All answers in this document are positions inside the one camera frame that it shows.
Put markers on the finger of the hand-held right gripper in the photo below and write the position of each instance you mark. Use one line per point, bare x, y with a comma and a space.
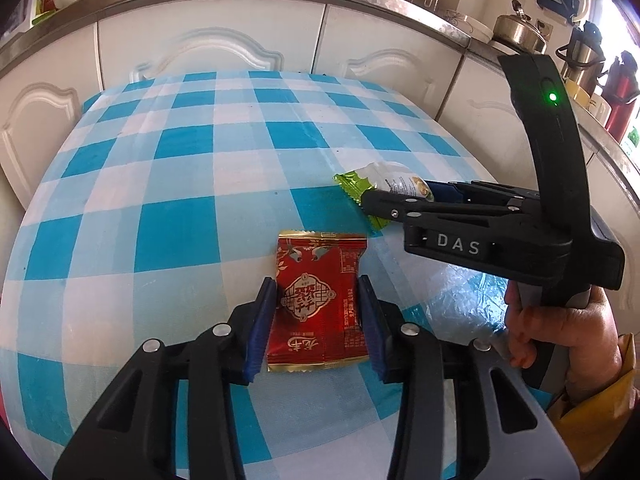
445, 191
400, 205

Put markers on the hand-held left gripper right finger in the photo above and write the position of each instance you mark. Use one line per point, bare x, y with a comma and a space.
372, 330

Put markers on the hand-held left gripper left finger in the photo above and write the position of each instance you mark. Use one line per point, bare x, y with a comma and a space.
260, 330

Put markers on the green snack packet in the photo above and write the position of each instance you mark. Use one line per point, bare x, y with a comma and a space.
355, 185

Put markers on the red snack packet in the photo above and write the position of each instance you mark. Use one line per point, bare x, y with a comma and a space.
315, 305

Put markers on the person's right forearm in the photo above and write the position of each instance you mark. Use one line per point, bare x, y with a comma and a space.
600, 420

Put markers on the person's right hand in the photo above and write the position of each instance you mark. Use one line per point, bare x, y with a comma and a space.
585, 340

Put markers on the yellow cup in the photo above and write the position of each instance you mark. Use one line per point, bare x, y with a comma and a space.
580, 94

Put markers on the white cabinet door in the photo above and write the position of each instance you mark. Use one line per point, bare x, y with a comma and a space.
480, 110
400, 45
150, 40
40, 125

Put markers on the blue plastic bag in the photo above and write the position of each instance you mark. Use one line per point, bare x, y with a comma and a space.
450, 290

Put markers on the red thermos flask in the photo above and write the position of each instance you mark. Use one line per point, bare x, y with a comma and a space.
620, 100

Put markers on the steel thermos flask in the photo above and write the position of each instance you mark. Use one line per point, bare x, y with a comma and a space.
585, 55

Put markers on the blue checked tablecloth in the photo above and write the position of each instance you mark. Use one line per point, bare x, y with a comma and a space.
175, 240

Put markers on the steel kettle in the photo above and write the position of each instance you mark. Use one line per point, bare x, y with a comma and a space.
517, 32

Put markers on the white patterned bowl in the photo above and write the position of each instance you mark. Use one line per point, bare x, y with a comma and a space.
470, 25

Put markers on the white wall socket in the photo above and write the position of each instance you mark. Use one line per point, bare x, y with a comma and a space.
545, 30

